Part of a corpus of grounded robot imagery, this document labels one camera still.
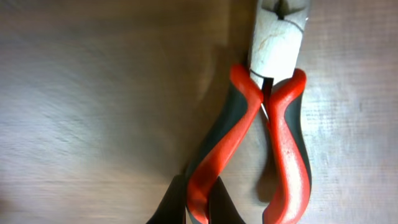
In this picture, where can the small red cutting pliers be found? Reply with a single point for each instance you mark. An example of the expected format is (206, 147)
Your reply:
(273, 84)

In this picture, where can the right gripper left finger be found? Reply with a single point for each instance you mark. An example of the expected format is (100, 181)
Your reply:
(171, 209)

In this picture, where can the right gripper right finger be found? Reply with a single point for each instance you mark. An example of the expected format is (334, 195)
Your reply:
(221, 206)

